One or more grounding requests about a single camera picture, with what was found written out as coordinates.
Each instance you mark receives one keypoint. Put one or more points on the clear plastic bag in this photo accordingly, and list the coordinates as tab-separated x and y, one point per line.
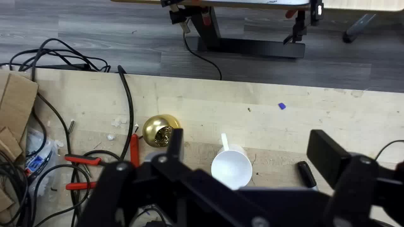
38	157

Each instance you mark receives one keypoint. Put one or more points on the small purple scrap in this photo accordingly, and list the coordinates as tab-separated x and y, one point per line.
282	106

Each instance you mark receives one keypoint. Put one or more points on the black clamp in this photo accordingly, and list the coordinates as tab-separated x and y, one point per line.
300	25

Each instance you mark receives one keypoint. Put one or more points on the black silver Sharpie marker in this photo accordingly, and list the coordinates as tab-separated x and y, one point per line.
306	173

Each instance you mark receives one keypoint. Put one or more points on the black desk base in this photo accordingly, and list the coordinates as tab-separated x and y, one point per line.
248	44

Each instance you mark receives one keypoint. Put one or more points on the brown cardboard box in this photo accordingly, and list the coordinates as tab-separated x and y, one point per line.
17	104

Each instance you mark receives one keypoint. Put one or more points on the black chair leg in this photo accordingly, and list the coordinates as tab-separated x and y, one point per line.
358	26

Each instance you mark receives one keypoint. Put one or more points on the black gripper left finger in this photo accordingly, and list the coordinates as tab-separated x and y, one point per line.
127	193

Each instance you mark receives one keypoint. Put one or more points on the gold metal dome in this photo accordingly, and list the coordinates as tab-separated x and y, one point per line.
157	127

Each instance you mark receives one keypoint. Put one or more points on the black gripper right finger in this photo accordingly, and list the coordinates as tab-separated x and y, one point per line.
361	189

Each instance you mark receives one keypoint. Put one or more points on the white cup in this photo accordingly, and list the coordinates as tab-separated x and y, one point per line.
231	168

